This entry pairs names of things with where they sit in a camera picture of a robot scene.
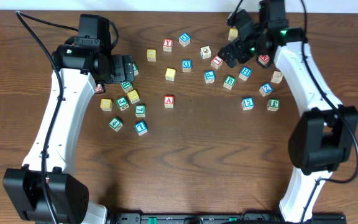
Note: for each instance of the red Y wooden block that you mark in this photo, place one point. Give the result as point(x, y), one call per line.
point(167, 45)

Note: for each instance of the blue T wooden block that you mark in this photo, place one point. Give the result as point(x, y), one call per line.
point(141, 128)

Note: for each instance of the plain picture wooden block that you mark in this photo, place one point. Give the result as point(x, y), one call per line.
point(205, 52)

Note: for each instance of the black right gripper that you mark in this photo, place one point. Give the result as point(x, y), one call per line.
point(236, 45)

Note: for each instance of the blue D centre wooden block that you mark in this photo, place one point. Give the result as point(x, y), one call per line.
point(186, 65)

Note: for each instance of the yellow K wooden block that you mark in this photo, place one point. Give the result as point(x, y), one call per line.
point(133, 96)

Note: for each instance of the yellow S wooden block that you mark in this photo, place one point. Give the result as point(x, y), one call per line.
point(170, 74)

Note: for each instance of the green 4 wooden block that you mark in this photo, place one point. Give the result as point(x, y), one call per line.
point(115, 124)

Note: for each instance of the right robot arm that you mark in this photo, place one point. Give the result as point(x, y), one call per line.
point(325, 135)

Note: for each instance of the blue D far wooden block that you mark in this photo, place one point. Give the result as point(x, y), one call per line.
point(184, 39)

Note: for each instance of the blue H wooden block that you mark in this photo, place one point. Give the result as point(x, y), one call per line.
point(245, 73)

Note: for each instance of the blue 2 wooden block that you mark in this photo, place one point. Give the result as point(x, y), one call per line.
point(265, 89)

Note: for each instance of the blue P wooden block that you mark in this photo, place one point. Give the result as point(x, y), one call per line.
point(209, 76)

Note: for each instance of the blue d wooden block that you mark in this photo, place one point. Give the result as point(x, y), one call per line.
point(184, 39)
point(186, 65)

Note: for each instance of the green R wooden block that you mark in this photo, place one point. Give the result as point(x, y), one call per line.
point(127, 86)

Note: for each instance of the blue 5 wooden block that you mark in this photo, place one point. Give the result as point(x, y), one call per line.
point(247, 103)

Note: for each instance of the red M wooden block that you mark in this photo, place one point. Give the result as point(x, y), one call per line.
point(263, 60)

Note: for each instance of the green V wooden block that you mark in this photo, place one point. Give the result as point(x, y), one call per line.
point(135, 69)

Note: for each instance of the yellow G wooden block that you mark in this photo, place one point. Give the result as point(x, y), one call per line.
point(106, 104)

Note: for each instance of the yellow O wooden block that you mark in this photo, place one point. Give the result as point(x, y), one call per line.
point(151, 55)

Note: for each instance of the red A wooden block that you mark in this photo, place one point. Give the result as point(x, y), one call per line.
point(169, 101)

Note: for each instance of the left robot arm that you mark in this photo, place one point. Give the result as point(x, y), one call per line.
point(44, 188)

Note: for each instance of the green J left wooden block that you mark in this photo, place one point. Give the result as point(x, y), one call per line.
point(122, 103)

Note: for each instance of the red I wooden block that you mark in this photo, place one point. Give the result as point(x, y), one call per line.
point(216, 62)

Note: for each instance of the green L wooden block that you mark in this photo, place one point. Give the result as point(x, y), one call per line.
point(140, 111)

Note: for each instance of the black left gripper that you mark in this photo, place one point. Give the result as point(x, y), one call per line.
point(119, 74)

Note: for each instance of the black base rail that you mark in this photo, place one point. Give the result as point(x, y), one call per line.
point(250, 217)

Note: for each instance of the plain animal wooden block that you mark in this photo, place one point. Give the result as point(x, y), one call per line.
point(277, 77)

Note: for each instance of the yellow far wooden block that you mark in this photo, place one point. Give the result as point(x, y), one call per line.
point(233, 34)

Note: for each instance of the green B wooden block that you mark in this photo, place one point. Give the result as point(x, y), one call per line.
point(229, 82)

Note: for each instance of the green j wooden block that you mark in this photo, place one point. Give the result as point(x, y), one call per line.
point(122, 103)
point(273, 104)

